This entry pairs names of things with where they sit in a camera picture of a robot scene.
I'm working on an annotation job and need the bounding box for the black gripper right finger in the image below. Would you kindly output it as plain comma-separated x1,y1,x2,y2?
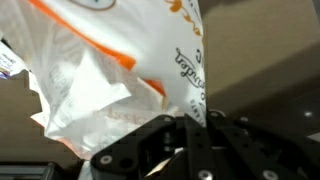
205,109,320,180

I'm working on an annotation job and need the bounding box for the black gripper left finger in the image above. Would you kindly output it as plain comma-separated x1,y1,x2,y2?
89,113,210,180

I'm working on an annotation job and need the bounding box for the large orange white snack bag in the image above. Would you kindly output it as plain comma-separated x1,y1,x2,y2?
0,0,208,162

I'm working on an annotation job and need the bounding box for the purple white snack packet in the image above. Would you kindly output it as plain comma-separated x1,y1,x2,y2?
0,41,28,80

